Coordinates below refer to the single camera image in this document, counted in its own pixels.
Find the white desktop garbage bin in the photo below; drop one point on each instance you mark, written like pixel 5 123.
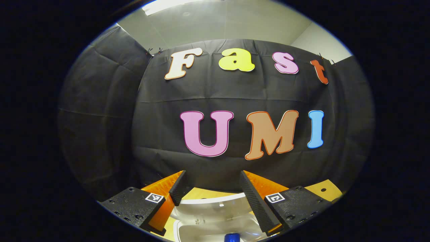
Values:
pixel 215 215

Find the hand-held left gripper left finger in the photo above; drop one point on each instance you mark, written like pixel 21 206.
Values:
pixel 180 190

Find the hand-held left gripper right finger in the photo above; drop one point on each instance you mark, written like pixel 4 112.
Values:
pixel 255 205

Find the black backdrop cloth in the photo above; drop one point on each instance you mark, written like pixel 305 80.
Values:
pixel 218 94

